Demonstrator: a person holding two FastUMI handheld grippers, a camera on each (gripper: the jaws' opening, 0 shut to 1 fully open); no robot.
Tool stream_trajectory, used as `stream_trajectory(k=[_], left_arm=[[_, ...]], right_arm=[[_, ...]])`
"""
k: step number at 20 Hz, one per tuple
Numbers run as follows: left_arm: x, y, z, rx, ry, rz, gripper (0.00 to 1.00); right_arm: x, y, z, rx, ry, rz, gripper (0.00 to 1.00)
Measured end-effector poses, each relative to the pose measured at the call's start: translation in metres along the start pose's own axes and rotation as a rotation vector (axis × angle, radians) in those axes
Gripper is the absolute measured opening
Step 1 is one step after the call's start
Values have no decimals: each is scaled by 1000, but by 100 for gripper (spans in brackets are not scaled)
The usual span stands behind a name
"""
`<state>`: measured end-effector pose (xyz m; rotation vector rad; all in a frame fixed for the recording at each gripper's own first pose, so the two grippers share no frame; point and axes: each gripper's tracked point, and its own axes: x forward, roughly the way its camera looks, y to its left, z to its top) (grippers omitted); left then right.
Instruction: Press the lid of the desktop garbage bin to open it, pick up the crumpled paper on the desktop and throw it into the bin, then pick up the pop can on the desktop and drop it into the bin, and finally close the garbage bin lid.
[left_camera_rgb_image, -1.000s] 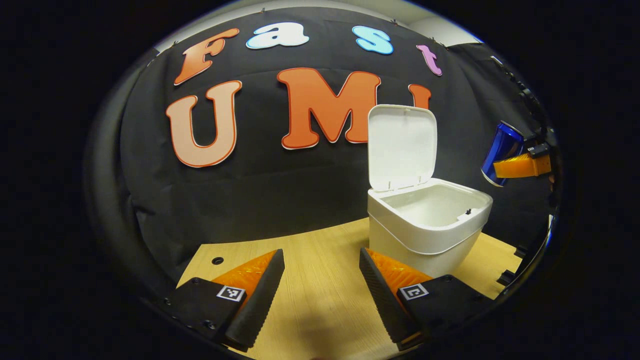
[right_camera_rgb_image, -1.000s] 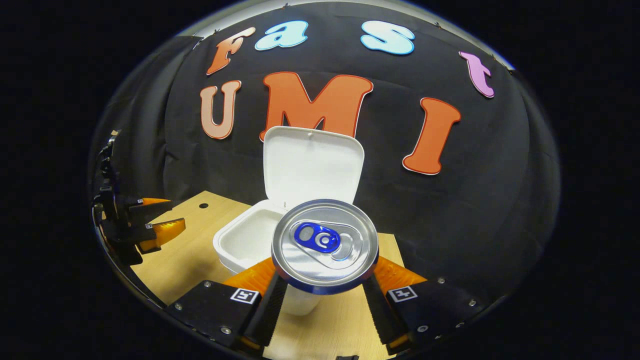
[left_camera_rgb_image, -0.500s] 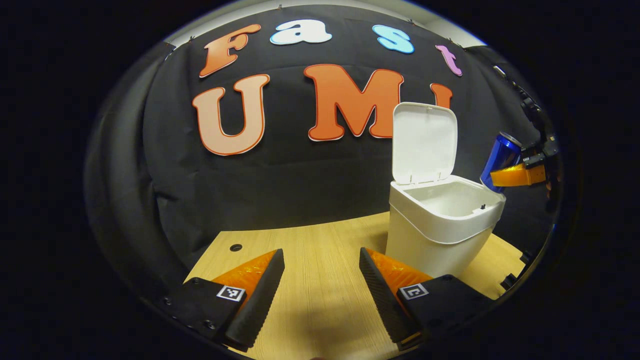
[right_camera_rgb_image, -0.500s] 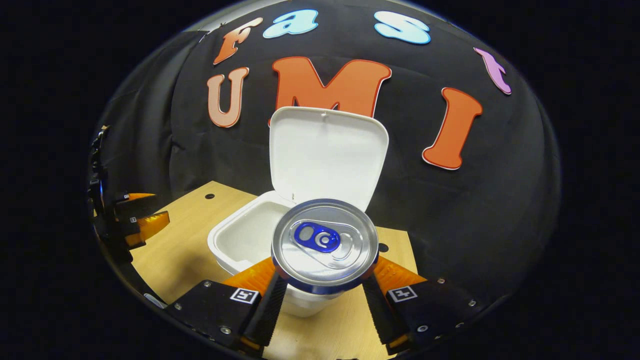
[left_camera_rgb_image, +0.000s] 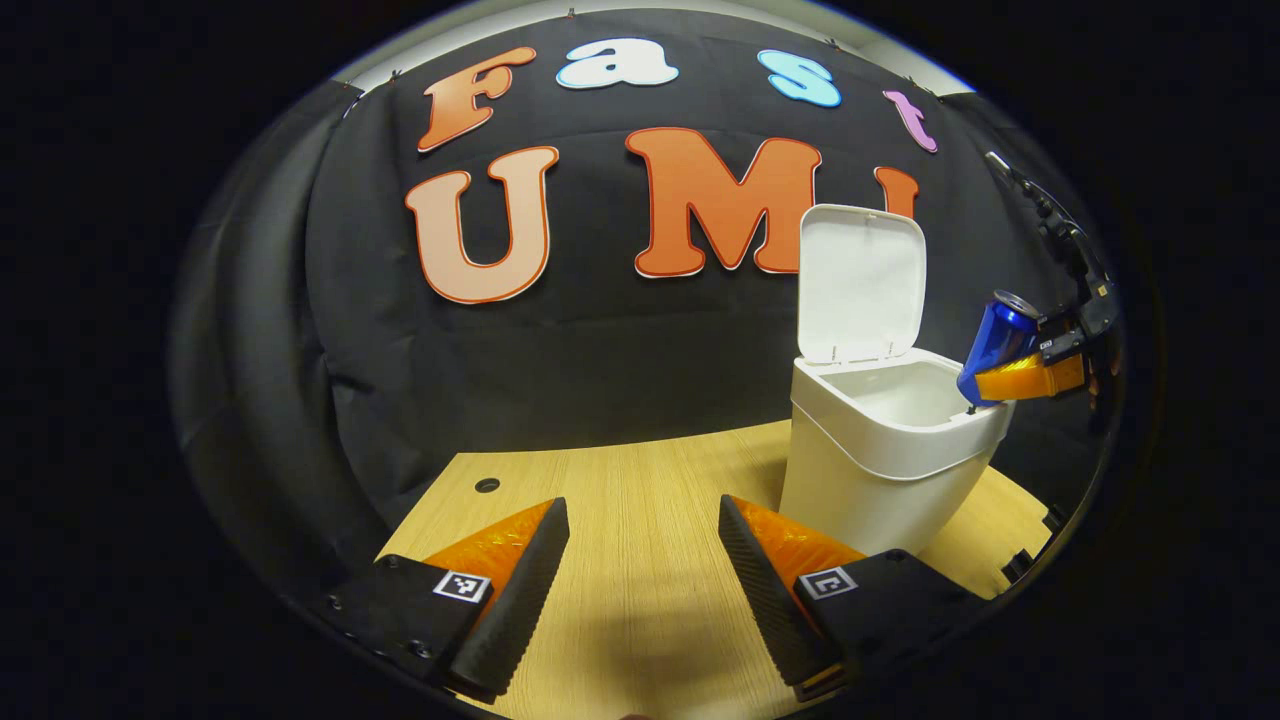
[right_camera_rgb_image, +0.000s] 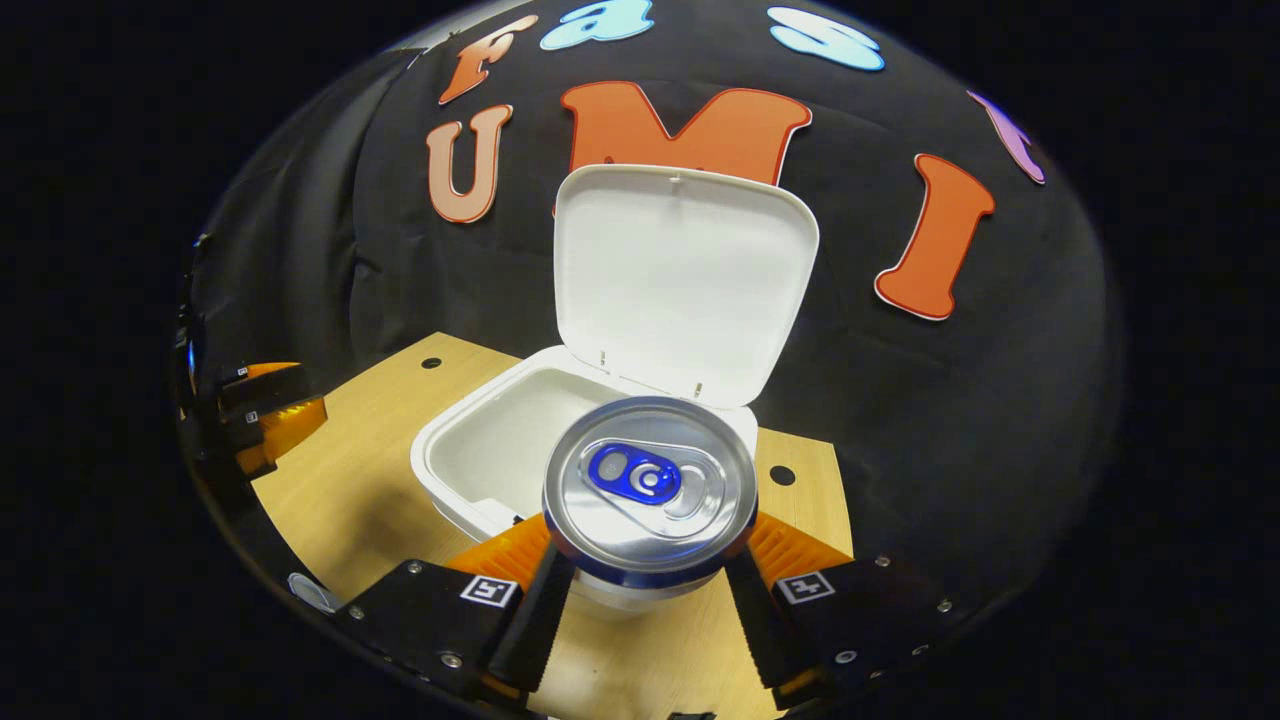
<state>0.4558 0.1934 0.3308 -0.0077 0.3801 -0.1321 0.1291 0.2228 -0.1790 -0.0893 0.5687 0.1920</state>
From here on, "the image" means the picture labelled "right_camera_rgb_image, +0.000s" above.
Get white desktop garbage bin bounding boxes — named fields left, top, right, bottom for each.
left=410, top=163, right=821, bottom=611

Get wooden desktop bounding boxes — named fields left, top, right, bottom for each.
left=250, top=332, right=856, bottom=720

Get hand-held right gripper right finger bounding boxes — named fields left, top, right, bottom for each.
left=725, top=513, right=961, bottom=701

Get blue pop can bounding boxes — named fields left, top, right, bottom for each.
left=542, top=396, right=759, bottom=591

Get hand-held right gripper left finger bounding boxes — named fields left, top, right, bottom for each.
left=335, top=513, right=576, bottom=701

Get black backdrop cloth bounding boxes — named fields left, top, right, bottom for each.
left=185, top=0, right=1126, bottom=641

